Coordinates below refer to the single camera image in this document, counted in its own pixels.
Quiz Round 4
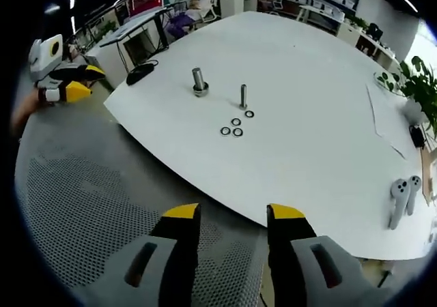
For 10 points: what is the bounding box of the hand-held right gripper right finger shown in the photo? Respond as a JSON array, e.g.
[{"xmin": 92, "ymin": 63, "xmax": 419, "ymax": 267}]
[{"xmin": 266, "ymin": 203, "xmax": 386, "ymax": 307}]

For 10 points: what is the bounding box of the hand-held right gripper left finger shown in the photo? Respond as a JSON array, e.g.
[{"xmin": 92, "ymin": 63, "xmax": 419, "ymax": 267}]
[{"xmin": 85, "ymin": 203, "xmax": 201, "ymax": 307}]

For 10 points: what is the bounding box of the large threaded steel stud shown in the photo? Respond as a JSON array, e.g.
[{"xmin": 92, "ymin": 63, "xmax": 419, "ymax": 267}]
[{"xmin": 191, "ymin": 67, "xmax": 210, "ymax": 98}]

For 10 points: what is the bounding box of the small threaded steel stud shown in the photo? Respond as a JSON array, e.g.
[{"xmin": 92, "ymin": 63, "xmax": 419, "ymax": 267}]
[{"xmin": 238, "ymin": 83, "xmax": 249, "ymax": 111}]

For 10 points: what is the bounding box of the person's left hand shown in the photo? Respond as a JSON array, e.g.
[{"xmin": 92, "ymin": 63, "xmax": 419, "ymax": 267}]
[{"xmin": 12, "ymin": 88, "xmax": 47, "ymax": 127}]

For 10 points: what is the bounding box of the black computer mouse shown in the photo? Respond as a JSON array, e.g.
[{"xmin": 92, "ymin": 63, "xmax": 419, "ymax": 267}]
[{"xmin": 126, "ymin": 63, "xmax": 154, "ymax": 85}]

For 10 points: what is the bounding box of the grey mesh office chair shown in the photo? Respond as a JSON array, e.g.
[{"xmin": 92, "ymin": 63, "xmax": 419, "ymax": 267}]
[{"xmin": 13, "ymin": 112, "xmax": 267, "ymax": 307}]

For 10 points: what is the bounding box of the black laptop stand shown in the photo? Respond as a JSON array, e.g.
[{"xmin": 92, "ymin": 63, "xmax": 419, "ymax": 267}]
[{"xmin": 115, "ymin": 10, "xmax": 173, "ymax": 73}]

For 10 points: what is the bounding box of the white game controller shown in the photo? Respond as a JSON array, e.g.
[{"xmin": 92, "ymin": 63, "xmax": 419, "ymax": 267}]
[
  {"xmin": 406, "ymin": 175, "xmax": 423, "ymax": 216},
  {"xmin": 389, "ymin": 179, "xmax": 410, "ymax": 229}
]

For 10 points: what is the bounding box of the white flat sheet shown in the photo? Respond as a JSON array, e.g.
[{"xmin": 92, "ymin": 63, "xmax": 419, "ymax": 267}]
[{"xmin": 365, "ymin": 81, "xmax": 408, "ymax": 160}]

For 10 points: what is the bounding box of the black power adapter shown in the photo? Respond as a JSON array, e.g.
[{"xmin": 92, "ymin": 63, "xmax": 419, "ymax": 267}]
[{"xmin": 409, "ymin": 125, "xmax": 426, "ymax": 148}]

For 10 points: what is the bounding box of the green potted plant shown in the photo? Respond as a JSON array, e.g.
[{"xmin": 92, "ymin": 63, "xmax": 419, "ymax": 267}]
[{"xmin": 373, "ymin": 56, "xmax": 437, "ymax": 137}]

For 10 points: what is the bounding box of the white cabinet desk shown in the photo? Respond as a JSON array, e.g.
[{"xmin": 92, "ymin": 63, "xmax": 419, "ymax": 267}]
[{"xmin": 296, "ymin": 3, "xmax": 410, "ymax": 64}]

